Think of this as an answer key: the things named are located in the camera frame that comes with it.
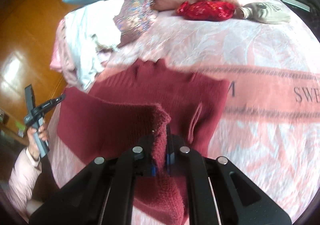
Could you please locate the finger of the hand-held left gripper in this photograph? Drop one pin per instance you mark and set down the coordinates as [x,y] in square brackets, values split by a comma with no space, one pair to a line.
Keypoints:
[52,104]

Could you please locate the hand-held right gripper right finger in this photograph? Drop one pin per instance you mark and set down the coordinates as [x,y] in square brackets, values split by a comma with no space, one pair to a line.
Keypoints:
[168,160]

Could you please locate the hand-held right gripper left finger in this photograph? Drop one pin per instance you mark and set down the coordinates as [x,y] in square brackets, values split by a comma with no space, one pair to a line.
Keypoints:
[153,170]

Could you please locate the dark red knit sweater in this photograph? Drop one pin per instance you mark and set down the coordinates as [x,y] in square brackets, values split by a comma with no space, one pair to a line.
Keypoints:
[112,120]

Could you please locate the person's left hand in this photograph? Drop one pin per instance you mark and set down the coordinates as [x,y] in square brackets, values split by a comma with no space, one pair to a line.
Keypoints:
[31,140]

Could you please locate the pink garment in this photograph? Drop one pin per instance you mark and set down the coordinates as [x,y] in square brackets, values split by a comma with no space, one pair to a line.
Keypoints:
[62,62]

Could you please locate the white garment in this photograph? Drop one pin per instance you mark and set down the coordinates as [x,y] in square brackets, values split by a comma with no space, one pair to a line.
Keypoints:
[82,30]

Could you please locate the cream cloth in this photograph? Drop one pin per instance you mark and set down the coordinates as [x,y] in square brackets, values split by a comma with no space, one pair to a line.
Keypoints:
[106,42]

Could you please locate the floral patterned pillow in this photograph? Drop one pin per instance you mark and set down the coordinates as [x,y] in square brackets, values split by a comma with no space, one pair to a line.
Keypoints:
[135,15]

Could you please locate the pink patterned bedsheet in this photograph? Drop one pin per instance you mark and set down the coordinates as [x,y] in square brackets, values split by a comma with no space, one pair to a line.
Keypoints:
[250,65]

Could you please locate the red shiny bag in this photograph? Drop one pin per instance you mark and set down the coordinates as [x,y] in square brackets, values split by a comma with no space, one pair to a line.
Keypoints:
[205,10]

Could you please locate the white desk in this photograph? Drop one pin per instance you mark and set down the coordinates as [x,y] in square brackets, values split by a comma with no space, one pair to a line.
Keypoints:
[296,3]

